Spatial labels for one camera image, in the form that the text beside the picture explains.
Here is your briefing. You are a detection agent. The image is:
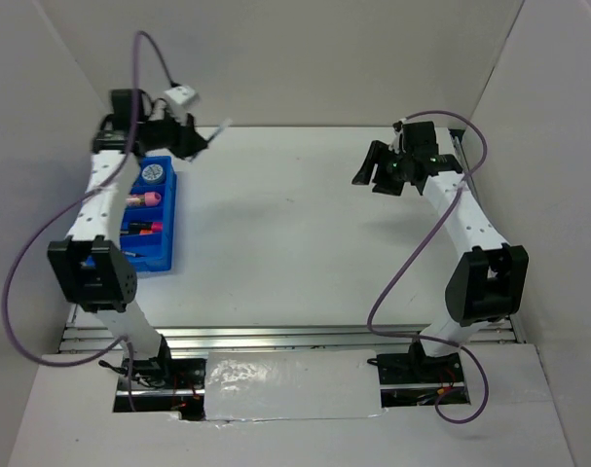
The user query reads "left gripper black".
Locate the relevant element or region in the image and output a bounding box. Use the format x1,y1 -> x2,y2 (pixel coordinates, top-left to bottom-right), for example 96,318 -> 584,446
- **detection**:
139,105 -> 209,162

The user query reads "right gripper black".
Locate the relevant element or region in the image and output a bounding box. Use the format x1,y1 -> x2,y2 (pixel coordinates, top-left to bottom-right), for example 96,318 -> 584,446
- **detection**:
351,139 -> 413,197

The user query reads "blue pen refill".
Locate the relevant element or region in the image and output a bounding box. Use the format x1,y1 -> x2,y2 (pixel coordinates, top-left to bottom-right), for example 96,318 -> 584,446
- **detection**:
207,119 -> 232,145

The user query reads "pink eraser tube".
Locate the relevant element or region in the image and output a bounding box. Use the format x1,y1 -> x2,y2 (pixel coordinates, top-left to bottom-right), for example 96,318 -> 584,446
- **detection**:
126,192 -> 162,208

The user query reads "pink black highlighter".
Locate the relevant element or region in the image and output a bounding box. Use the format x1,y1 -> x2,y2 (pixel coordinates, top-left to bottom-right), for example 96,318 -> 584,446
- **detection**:
128,221 -> 163,232

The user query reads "orange black highlighter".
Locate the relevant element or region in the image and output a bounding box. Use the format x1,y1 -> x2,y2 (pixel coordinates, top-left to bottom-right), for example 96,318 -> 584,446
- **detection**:
120,230 -> 156,237

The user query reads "orange pen refill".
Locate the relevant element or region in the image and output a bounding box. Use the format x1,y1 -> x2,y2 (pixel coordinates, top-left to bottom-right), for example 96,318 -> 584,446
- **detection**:
122,250 -> 145,258

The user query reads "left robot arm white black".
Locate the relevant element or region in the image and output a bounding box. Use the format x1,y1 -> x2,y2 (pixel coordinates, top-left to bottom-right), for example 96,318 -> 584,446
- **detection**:
47,85 -> 208,388

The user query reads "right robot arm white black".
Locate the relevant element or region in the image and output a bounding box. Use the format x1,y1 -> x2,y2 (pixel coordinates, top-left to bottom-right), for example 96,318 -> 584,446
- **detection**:
352,121 -> 529,381

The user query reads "blue compartment bin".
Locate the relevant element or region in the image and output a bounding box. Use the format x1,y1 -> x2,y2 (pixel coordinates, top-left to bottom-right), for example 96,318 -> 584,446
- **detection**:
120,156 -> 177,272

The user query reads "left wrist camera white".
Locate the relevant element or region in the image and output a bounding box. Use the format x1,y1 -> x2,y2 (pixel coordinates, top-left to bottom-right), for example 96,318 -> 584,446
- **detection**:
162,85 -> 200,116

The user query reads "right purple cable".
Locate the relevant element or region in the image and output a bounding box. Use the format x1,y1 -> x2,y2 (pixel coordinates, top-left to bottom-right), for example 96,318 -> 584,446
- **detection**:
366,110 -> 489,424

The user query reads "purple cable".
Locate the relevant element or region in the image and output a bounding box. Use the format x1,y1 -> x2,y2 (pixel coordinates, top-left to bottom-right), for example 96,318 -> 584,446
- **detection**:
366,110 -> 489,424
1,31 -> 182,413

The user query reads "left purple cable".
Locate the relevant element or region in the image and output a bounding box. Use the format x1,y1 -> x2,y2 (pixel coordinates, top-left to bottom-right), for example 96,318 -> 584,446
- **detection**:
1,31 -> 182,413

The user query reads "aluminium rail frame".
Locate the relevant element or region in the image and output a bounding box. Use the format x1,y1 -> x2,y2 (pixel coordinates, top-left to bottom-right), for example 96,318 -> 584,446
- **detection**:
58,128 -> 528,355

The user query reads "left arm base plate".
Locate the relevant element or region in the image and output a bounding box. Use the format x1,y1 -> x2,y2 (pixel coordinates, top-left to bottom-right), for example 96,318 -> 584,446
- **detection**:
113,358 -> 206,421

